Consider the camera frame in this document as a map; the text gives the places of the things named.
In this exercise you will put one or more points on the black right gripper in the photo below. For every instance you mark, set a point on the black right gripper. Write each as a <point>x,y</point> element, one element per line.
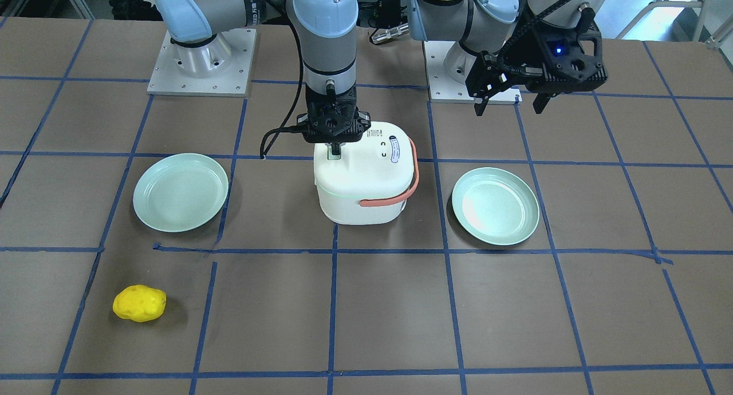
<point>335,150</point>

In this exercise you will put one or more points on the green plate near right arm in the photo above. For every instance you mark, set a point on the green plate near right arm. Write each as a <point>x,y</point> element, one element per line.
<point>180,193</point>

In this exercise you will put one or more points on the white rice cooker orange handle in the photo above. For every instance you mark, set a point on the white rice cooker orange handle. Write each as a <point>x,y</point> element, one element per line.
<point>371,180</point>

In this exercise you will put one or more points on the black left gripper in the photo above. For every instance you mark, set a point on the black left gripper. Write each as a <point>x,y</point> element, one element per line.
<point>522,56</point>

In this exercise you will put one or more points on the green plate near left arm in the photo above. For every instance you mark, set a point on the green plate near left arm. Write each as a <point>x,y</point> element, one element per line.
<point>495,206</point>

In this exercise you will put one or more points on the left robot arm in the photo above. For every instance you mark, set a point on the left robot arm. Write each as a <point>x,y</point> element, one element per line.
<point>489,24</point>

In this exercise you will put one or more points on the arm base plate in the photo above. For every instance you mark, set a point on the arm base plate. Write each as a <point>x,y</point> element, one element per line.
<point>221,68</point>
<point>453,77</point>

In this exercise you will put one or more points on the yellow toy potato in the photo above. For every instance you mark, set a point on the yellow toy potato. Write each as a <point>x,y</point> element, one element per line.
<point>140,303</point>

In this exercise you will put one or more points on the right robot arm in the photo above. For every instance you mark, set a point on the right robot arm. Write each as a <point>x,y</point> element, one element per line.
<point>325,36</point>

